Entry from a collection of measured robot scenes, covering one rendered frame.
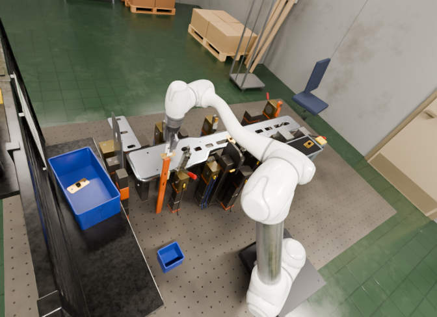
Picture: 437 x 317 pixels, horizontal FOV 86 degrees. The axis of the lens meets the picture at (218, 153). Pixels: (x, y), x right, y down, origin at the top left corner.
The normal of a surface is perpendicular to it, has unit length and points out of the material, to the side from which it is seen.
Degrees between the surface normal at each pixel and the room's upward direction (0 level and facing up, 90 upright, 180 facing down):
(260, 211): 88
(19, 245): 0
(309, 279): 2
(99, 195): 0
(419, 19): 90
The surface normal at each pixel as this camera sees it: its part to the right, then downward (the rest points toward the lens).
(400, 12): -0.84, 0.20
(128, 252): 0.26, -0.66
